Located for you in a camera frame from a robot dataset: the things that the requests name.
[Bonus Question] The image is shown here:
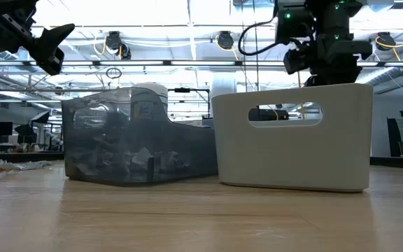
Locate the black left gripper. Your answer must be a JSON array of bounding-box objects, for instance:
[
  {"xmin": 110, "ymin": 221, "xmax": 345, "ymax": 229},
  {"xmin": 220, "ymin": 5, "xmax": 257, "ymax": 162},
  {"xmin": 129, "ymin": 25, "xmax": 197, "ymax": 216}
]
[{"xmin": 0, "ymin": 0, "xmax": 76, "ymax": 76}]

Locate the white bandage wrapper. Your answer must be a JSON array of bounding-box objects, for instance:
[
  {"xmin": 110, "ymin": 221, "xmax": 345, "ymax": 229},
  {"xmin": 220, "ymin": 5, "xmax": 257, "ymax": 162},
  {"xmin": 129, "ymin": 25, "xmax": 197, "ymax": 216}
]
[{"xmin": 14, "ymin": 160, "xmax": 52, "ymax": 171}]

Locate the light grey plastic bin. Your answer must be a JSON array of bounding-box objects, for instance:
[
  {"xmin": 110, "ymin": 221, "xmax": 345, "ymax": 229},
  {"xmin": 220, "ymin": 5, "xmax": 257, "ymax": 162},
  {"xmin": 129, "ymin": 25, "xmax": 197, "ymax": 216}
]
[{"xmin": 211, "ymin": 83, "xmax": 374, "ymax": 193}]

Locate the white wipes canister blue label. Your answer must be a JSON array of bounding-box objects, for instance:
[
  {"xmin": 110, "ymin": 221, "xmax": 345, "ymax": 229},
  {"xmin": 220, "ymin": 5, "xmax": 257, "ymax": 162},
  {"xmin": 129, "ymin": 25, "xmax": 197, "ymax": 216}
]
[{"xmin": 131, "ymin": 82, "xmax": 169, "ymax": 120}]

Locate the yellow hanging cable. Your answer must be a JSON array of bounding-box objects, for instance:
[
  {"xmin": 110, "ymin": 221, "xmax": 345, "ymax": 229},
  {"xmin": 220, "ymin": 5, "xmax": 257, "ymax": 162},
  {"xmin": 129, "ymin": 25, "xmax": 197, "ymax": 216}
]
[{"xmin": 296, "ymin": 71, "xmax": 306, "ymax": 120}]

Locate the white ribbed ceiling duct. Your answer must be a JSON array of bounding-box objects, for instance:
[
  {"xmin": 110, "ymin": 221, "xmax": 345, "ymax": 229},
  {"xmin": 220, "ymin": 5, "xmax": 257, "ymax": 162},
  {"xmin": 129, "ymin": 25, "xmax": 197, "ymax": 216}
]
[{"xmin": 357, "ymin": 52, "xmax": 403, "ymax": 88}]

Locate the black ceiling cable reel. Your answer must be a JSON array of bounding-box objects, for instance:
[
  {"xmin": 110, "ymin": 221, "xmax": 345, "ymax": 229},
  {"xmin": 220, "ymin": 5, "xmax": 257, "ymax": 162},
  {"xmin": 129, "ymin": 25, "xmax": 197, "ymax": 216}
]
[
  {"xmin": 375, "ymin": 31, "xmax": 397, "ymax": 48},
  {"xmin": 104, "ymin": 30, "xmax": 132, "ymax": 60},
  {"xmin": 216, "ymin": 30, "xmax": 236, "ymax": 50}
]

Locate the black hanging cable loop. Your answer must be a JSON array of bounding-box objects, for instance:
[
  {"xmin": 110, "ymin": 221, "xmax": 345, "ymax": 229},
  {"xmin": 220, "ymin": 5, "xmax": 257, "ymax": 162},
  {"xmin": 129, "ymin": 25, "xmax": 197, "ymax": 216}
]
[{"xmin": 105, "ymin": 66, "xmax": 123, "ymax": 80}]

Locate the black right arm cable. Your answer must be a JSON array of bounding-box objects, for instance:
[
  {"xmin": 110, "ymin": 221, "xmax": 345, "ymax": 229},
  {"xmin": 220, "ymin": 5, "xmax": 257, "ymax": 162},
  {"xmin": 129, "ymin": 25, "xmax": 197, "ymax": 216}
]
[{"xmin": 238, "ymin": 15, "xmax": 286, "ymax": 57}]

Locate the black horizontal rail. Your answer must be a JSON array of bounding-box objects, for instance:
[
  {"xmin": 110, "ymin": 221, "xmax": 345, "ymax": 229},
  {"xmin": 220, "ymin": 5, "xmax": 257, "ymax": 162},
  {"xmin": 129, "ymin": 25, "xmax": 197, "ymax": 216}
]
[{"xmin": 0, "ymin": 87, "xmax": 211, "ymax": 95}]

